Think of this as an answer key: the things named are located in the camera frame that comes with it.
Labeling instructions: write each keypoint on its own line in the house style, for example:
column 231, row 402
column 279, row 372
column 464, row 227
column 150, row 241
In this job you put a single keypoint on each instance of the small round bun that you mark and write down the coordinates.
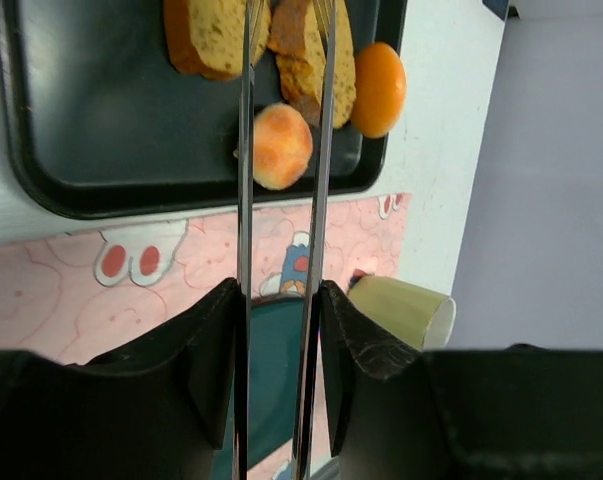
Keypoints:
column 283, row 146

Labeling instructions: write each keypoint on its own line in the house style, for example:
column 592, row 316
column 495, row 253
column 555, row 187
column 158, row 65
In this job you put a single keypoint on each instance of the orange glossy bun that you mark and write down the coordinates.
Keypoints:
column 381, row 89

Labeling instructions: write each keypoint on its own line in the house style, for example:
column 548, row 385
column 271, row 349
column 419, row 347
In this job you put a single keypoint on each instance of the pink bunny placemat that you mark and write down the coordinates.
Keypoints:
column 72, row 297

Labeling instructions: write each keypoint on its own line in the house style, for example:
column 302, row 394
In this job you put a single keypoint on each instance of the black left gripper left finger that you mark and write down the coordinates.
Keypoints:
column 153, row 408

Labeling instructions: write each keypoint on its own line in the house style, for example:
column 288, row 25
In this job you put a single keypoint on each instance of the green paper cup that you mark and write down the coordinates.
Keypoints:
column 420, row 317

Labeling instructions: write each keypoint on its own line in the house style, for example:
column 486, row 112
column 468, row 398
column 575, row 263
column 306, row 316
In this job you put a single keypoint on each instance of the dark teal square plate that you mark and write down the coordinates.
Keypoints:
column 276, row 330

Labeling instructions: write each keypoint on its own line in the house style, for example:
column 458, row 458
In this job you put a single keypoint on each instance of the bread slice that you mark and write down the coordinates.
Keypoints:
column 206, row 37
column 296, row 41

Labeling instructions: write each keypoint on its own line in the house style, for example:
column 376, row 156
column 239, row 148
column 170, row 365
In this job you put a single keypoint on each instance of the black baking tray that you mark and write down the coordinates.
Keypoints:
column 101, row 124

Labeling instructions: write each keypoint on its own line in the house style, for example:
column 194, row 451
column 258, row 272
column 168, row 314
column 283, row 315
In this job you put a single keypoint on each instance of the metal tongs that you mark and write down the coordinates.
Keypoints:
column 326, row 16

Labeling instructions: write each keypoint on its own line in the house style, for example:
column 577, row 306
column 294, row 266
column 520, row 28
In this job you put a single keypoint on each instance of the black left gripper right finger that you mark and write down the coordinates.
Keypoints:
column 393, row 412

